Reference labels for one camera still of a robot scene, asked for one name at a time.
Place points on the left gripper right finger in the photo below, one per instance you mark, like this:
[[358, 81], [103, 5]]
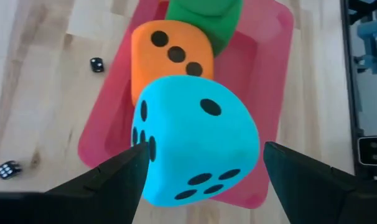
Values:
[[300, 193]]

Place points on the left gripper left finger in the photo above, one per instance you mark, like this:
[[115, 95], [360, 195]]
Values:
[[120, 193]]

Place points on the cyan foam die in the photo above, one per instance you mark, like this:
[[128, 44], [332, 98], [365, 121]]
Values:
[[191, 140]]

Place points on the orange foam die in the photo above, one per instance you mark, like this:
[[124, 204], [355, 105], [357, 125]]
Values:
[[145, 71]]

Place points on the green foam die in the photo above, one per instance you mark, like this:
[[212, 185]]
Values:
[[213, 31]]

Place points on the small black die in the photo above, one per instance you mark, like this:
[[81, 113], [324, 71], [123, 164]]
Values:
[[8, 170], [96, 65]]

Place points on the pink plastic bin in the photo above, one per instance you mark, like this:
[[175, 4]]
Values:
[[269, 77]]

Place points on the blue stool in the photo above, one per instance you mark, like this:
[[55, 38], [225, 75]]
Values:
[[375, 34]]

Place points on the black camera box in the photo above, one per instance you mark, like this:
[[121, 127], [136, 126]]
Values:
[[373, 151]]

